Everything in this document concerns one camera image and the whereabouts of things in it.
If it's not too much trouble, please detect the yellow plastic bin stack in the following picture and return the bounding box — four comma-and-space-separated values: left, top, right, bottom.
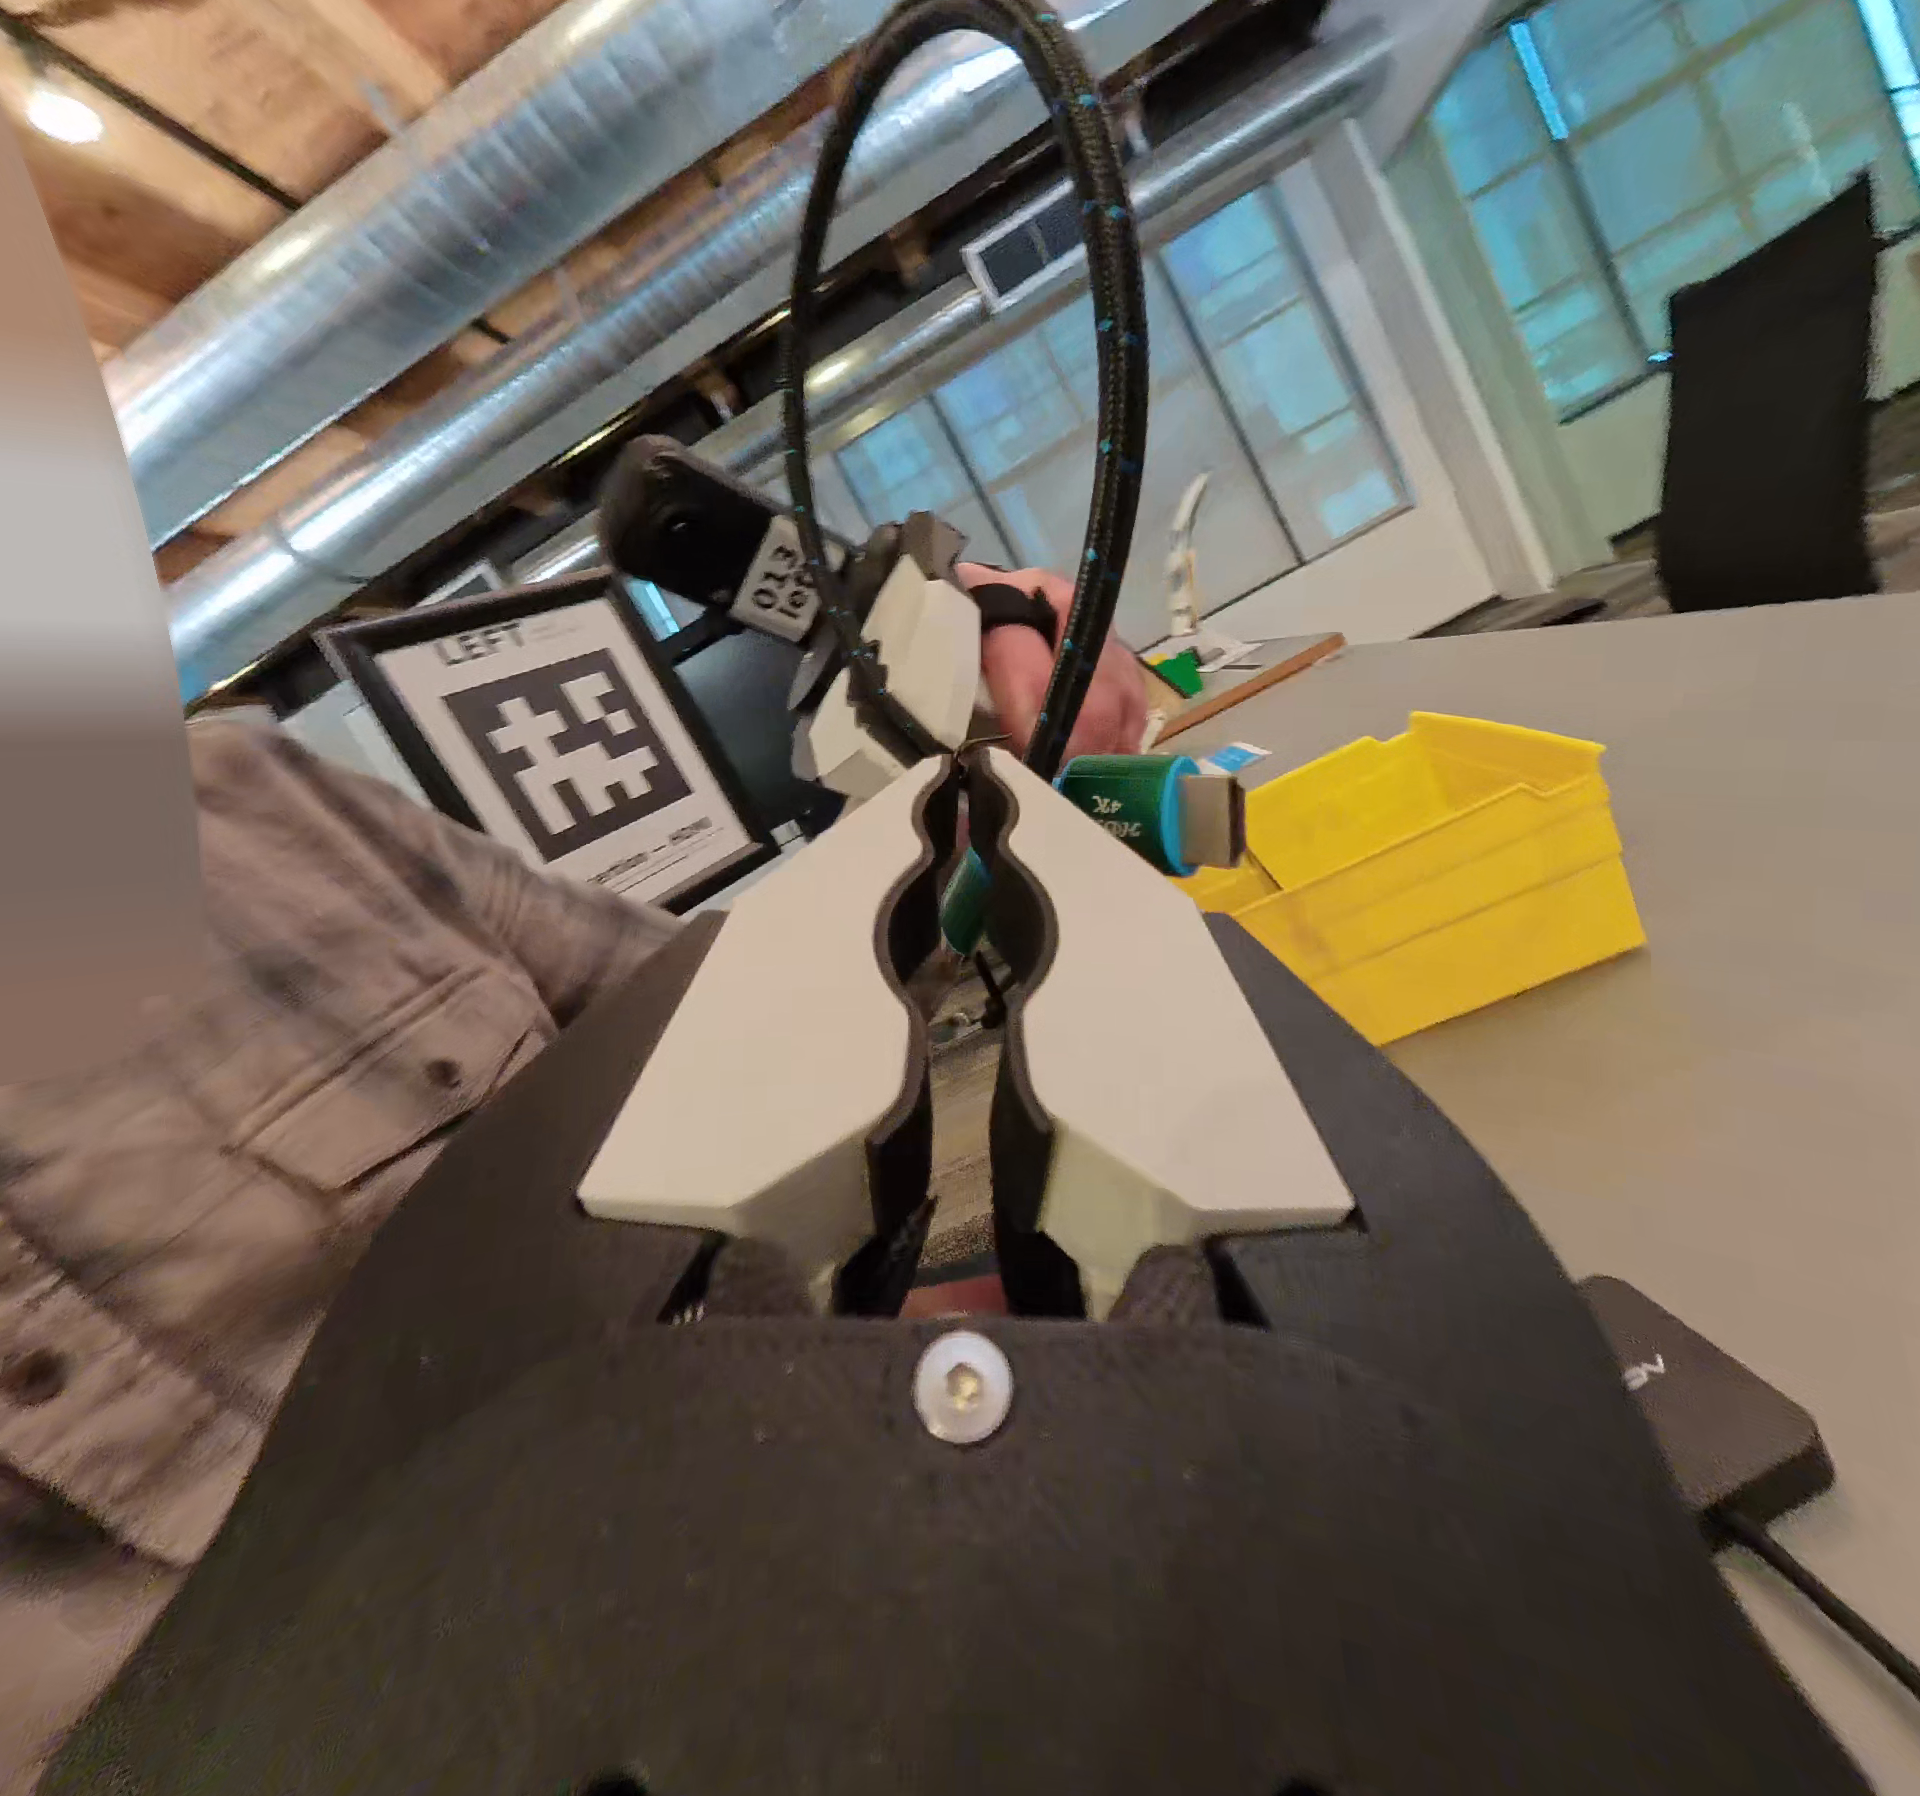
1187, 710, 1652, 1048

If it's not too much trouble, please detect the black port adapter box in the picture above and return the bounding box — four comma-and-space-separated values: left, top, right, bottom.
1575, 1272, 1838, 1527

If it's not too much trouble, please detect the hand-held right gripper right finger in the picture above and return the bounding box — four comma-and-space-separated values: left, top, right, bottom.
977, 745, 1353, 1312

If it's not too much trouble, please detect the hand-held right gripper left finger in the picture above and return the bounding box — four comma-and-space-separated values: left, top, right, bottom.
578, 745, 967, 1312

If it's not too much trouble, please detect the silver ceiling duct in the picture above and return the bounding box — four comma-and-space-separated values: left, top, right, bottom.
166, 42, 1412, 702
106, 0, 1441, 552

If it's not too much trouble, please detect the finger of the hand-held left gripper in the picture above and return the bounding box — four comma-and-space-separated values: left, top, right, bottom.
787, 681, 908, 809
855, 560, 987, 771

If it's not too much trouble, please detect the black office chair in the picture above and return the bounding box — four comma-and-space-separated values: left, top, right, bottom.
1655, 176, 1886, 616

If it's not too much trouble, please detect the person's left hand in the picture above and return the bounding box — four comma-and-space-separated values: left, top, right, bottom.
966, 573, 1160, 771

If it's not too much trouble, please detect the braided black hdmi cable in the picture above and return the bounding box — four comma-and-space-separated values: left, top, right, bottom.
780, 0, 1251, 959

